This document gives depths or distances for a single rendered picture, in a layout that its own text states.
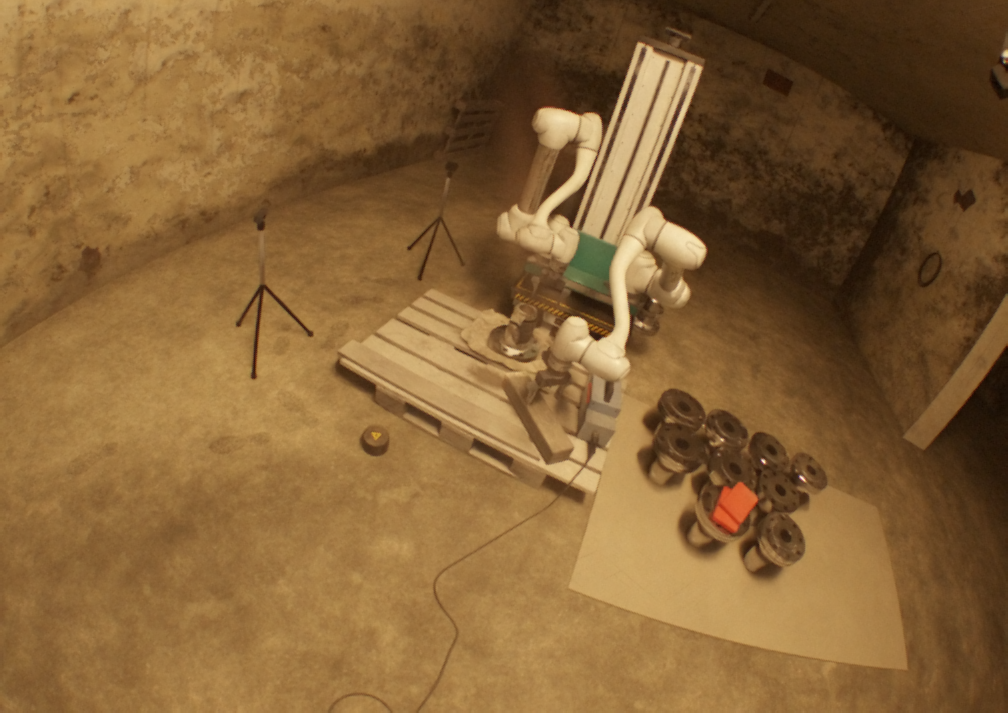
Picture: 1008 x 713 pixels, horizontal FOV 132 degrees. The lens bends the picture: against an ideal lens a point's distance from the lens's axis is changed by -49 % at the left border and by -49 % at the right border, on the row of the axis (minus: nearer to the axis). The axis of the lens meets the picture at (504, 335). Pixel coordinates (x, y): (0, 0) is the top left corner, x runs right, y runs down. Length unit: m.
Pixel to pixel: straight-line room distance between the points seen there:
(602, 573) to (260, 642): 1.22
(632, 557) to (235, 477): 1.56
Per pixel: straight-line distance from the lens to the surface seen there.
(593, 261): 2.46
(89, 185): 2.82
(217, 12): 3.05
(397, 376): 1.86
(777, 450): 2.44
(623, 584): 1.77
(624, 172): 2.40
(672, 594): 1.86
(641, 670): 1.71
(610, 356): 1.51
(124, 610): 1.69
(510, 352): 2.08
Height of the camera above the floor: 1.45
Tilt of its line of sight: 35 degrees down
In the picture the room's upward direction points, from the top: 18 degrees clockwise
